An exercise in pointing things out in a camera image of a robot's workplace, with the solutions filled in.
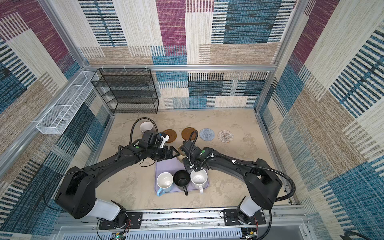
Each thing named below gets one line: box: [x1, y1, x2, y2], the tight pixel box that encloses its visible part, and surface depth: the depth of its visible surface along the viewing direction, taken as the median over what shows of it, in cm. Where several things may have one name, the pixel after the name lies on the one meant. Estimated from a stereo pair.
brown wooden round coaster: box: [181, 127, 197, 141], surface depth 110 cm
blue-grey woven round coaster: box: [199, 128, 215, 142], surface depth 107 cm
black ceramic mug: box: [173, 169, 191, 196], surface depth 80 cm
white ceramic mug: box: [190, 169, 208, 194], surface depth 79 cm
